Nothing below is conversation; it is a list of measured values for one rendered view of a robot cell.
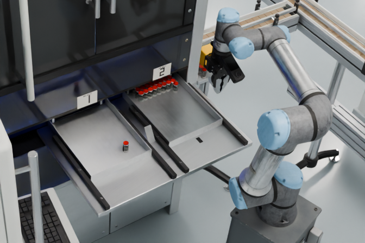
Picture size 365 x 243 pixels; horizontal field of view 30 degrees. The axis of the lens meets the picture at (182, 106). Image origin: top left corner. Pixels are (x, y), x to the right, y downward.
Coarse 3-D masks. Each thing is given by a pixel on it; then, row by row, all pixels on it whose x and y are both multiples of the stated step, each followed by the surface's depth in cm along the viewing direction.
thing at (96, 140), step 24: (48, 120) 262; (72, 120) 268; (96, 120) 269; (120, 120) 270; (72, 144) 258; (96, 144) 260; (120, 144) 261; (144, 144) 259; (96, 168) 251; (120, 168) 251
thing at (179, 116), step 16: (176, 80) 291; (128, 96) 276; (160, 96) 283; (176, 96) 284; (192, 96) 285; (144, 112) 275; (160, 112) 276; (176, 112) 277; (192, 112) 278; (208, 112) 279; (160, 128) 269; (176, 128) 270; (192, 128) 271; (208, 128) 270; (176, 144) 263
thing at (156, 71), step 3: (168, 63) 273; (162, 66) 271; (165, 66) 272; (168, 66) 274; (156, 69) 270; (159, 69) 271; (162, 69) 273; (165, 69) 274; (168, 69) 275; (153, 72) 270; (156, 72) 271; (159, 72) 272; (162, 72) 274; (165, 72) 275; (168, 72) 276; (153, 75) 272; (156, 75) 273; (159, 75) 274; (162, 75) 275; (165, 75) 276; (153, 78) 273; (156, 78) 274
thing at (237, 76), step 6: (222, 60) 243; (228, 60) 243; (234, 60) 244; (228, 66) 242; (234, 66) 243; (228, 72) 243; (234, 72) 242; (240, 72) 243; (234, 78) 241; (240, 78) 242
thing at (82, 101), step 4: (92, 92) 256; (96, 92) 258; (80, 96) 254; (84, 96) 255; (88, 96) 256; (92, 96) 258; (96, 96) 259; (80, 100) 255; (84, 100) 256; (88, 100) 258; (92, 100) 259; (96, 100) 260; (80, 104) 257; (84, 104) 258; (88, 104) 259
